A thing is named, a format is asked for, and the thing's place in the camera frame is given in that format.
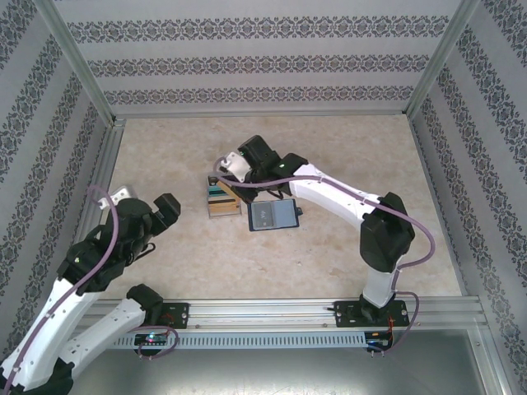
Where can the aluminium frame post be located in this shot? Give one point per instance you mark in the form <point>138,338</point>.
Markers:
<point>438,61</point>
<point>82,61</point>
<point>492,362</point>

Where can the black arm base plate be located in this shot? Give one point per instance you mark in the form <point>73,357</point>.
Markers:
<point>346,314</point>
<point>181,314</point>

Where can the aluminium frame rail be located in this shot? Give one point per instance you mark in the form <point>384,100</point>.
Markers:
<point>108,156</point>
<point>263,113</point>
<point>430,175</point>

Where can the teal credit card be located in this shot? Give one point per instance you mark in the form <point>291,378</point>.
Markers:
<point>214,191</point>

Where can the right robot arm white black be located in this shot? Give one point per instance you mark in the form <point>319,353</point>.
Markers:
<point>325,193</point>

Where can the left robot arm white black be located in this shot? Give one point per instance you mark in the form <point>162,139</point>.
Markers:
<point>103,325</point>

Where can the wooden card holder box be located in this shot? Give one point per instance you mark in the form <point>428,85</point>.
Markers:
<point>225,217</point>

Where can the small controller circuit board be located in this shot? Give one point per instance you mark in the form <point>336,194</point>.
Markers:
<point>379,341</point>
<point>152,338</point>

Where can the brown striped credit card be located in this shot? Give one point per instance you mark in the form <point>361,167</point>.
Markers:
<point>216,201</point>

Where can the wide aluminium mounting rail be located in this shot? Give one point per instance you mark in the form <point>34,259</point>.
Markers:
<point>263,312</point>

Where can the navy blue card holder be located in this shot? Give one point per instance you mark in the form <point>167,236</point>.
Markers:
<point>284,214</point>

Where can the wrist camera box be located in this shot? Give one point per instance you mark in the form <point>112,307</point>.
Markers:
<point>123,193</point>
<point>236,164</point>

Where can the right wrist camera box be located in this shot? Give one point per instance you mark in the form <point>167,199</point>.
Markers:
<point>236,164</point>

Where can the grey credit card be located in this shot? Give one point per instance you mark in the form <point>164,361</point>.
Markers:
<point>263,215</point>

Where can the grey metal sheet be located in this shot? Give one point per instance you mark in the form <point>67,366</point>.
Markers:
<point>263,370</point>

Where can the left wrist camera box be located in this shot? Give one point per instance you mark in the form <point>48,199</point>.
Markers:
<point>123,193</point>

